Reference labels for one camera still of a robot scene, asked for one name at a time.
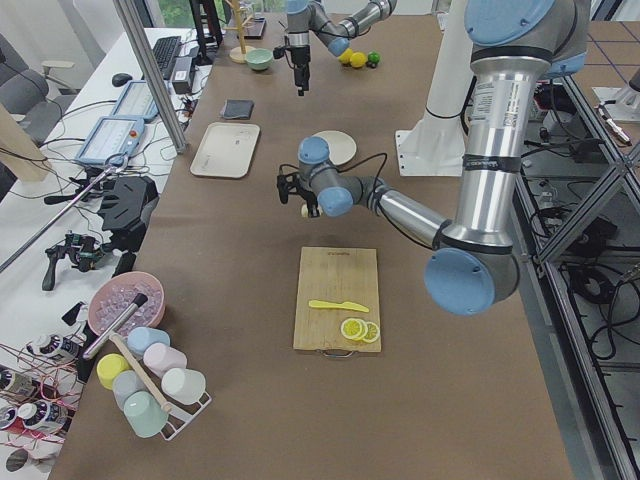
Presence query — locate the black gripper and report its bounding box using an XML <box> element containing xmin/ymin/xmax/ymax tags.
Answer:
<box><xmin>276</xmin><ymin>167</ymin><xmax>321</xmax><ymax>218</ymax></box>
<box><xmin>273</xmin><ymin>44</ymin><xmax>311</xmax><ymax>96</ymax></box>

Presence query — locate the cream round plate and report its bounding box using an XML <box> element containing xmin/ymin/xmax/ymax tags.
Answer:
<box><xmin>314</xmin><ymin>130</ymin><xmax>357</xmax><ymax>166</ymax></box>

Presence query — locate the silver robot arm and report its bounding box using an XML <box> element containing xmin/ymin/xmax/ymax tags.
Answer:
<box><xmin>273</xmin><ymin>0</ymin><xmax>397</xmax><ymax>96</ymax></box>
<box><xmin>277</xmin><ymin>1</ymin><xmax>590</xmax><ymax>315</ymax></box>

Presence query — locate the cream rectangular tray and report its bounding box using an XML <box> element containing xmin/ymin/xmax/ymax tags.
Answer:
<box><xmin>190</xmin><ymin>122</ymin><xmax>260</xmax><ymax>179</ymax></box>

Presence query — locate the mint green bowl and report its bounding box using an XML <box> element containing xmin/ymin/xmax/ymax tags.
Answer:
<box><xmin>245</xmin><ymin>48</ymin><xmax>274</xmax><ymax>72</ymax></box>

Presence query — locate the yellow lemon far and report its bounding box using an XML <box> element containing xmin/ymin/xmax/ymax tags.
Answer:
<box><xmin>337</xmin><ymin>52</ymin><xmax>351</xmax><ymax>65</ymax></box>

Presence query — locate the yellow lemon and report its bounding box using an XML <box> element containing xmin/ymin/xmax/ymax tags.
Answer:
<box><xmin>337</xmin><ymin>52</ymin><xmax>351</xmax><ymax>65</ymax></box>
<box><xmin>349</xmin><ymin>52</ymin><xmax>368</xmax><ymax>69</ymax></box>

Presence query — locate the yellow lemon near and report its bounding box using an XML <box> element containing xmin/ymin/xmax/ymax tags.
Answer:
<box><xmin>349</xmin><ymin>52</ymin><xmax>368</xmax><ymax>69</ymax></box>

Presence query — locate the bamboo cutting board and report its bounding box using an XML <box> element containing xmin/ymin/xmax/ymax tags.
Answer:
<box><xmin>293</xmin><ymin>247</ymin><xmax>382</xmax><ymax>355</ymax></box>

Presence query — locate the wooden cup tree stand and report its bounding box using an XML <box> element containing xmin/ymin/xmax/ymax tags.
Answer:
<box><xmin>225</xmin><ymin>0</ymin><xmax>255</xmax><ymax>64</ymax></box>

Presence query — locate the grey folded cloth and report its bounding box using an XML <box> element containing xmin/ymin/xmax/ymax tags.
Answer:
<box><xmin>220</xmin><ymin>99</ymin><xmax>254</xmax><ymax>120</ymax></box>

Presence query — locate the green lime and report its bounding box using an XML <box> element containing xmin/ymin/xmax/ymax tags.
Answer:
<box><xmin>367</xmin><ymin>51</ymin><xmax>381</xmax><ymax>68</ymax></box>

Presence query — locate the yellow plastic knife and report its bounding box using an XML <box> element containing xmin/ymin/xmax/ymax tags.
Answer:
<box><xmin>308</xmin><ymin>299</ymin><xmax>370</xmax><ymax>313</ymax></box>

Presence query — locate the lemon slice back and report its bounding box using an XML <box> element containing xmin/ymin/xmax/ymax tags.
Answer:
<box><xmin>360</xmin><ymin>322</ymin><xmax>380</xmax><ymax>344</ymax></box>

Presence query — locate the black keyboard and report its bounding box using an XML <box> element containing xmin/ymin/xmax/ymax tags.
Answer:
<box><xmin>152</xmin><ymin>36</ymin><xmax>182</xmax><ymax>80</ymax></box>

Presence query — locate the far teach pendant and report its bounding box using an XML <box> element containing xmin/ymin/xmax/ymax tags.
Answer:
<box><xmin>111</xmin><ymin>80</ymin><xmax>159</xmax><ymax>122</ymax></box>

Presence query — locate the teach pendant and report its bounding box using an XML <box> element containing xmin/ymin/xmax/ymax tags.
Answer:
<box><xmin>75</xmin><ymin>116</ymin><xmax>145</xmax><ymax>167</ymax></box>
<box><xmin>111</xmin><ymin>80</ymin><xmax>159</xmax><ymax>122</ymax></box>

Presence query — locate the black computer mouse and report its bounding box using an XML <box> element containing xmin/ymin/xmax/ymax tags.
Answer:
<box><xmin>111</xmin><ymin>73</ymin><xmax>132</xmax><ymax>88</ymax></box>

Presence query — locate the metal muddler stick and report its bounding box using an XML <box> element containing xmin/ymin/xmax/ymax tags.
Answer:
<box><xmin>82</xmin><ymin>293</ymin><xmax>148</xmax><ymax>360</ymax></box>

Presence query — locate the near teach pendant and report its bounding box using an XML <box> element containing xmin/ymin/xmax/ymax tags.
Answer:
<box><xmin>75</xmin><ymin>116</ymin><xmax>145</xmax><ymax>167</ymax></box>

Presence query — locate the metal reacher grabber stick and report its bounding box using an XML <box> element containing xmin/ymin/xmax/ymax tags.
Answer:
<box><xmin>0</xmin><ymin>153</ymin><xmax>130</xmax><ymax>273</ymax></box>

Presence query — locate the pink cup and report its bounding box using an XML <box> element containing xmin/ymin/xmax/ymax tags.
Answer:
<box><xmin>143</xmin><ymin>342</ymin><xmax>187</xmax><ymax>378</ymax></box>

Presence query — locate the pink bowl of ice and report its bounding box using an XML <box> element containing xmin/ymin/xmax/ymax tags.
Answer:
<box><xmin>88</xmin><ymin>271</ymin><xmax>165</xmax><ymax>336</ymax></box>

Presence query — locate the blue cup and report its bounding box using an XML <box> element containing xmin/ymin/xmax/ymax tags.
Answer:
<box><xmin>126</xmin><ymin>327</ymin><xmax>171</xmax><ymax>358</ymax></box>

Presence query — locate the white cup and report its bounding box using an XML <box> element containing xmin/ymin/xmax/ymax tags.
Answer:
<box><xmin>161</xmin><ymin>368</ymin><xmax>206</xmax><ymax>405</ymax></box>

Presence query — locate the black hand-held gripper device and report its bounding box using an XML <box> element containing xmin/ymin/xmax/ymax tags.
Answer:
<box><xmin>41</xmin><ymin>232</ymin><xmax>113</xmax><ymax>291</ymax></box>

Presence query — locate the white cup rack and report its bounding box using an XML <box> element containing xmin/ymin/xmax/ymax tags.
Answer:
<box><xmin>108</xmin><ymin>333</ymin><xmax>213</xmax><ymax>442</ymax></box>

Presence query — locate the yellow cup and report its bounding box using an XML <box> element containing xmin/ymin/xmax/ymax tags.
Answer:
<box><xmin>96</xmin><ymin>353</ymin><xmax>131</xmax><ymax>390</ymax></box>

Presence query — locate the grey cup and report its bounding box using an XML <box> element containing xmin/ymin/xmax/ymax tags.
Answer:
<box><xmin>112</xmin><ymin>370</ymin><xmax>146</xmax><ymax>411</ymax></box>

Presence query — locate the mint green cup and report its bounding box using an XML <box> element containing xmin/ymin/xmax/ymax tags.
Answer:
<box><xmin>123</xmin><ymin>391</ymin><xmax>168</xmax><ymax>438</ymax></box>

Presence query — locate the white camera post base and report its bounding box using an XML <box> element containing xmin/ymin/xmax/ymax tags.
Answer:
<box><xmin>396</xmin><ymin>0</ymin><xmax>473</xmax><ymax>176</ymax></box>

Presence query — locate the aluminium frame post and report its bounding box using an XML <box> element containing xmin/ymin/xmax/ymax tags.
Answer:
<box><xmin>113</xmin><ymin>0</ymin><xmax>187</xmax><ymax>154</ymax></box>

